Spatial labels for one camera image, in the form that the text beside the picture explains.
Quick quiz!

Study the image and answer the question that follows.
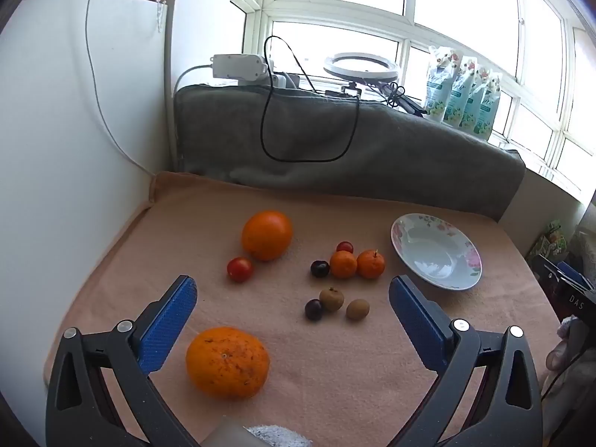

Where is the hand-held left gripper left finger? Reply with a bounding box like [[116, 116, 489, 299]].
[[45, 275, 201, 447]]

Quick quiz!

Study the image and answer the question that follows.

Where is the grey blanket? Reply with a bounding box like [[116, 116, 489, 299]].
[[173, 84, 526, 222]]

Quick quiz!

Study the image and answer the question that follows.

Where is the white cable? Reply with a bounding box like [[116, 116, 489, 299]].
[[85, 0, 155, 176]]

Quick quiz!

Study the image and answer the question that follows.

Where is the green printed packet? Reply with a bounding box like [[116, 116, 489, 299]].
[[535, 220, 569, 256]]

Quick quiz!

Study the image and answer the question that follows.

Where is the large speckled orange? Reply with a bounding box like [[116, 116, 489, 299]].
[[186, 326, 271, 400]]

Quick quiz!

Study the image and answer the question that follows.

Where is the white ring light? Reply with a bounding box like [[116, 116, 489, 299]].
[[323, 52, 401, 98]]

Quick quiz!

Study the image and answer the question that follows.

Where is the black cable bundle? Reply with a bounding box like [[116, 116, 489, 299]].
[[384, 83, 428, 117]]

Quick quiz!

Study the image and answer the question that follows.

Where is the small mandarin with stem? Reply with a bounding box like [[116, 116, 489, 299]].
[[356, 248, 387, 280]]

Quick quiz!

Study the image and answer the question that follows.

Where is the white power adapter box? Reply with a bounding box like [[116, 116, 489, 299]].
[[210, 53, 269, 81]]

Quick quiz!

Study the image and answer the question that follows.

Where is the floral refill pouch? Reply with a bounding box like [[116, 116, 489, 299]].
[[461, 67, 491, 133], [442, 58, 478, 126], [472, 72, 504, 141], [425, 45, 462, 122]]

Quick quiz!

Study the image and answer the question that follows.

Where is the white floral plate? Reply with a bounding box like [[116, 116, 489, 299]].
[[390, 213, 483, 291]]

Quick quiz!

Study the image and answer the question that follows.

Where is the small plain mandarin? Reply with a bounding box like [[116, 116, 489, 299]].
[[330, 250, 358, 279]]

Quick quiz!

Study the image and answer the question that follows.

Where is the person's right hand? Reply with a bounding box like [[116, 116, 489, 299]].
[[546, 317, 596, 424]]

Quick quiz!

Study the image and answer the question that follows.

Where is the white window frame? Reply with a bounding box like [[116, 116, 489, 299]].
[[230, 0, 596, 196]]

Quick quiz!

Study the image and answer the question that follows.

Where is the large smooth orange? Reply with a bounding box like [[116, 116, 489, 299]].
[[241, 210, 294, 262]]

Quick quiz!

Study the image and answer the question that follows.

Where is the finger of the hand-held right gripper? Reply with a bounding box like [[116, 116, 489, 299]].
[[531, 254, 591, 290]]

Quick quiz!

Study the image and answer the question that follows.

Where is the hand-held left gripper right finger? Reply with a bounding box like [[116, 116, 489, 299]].
[[389, 275, 543, 447]]

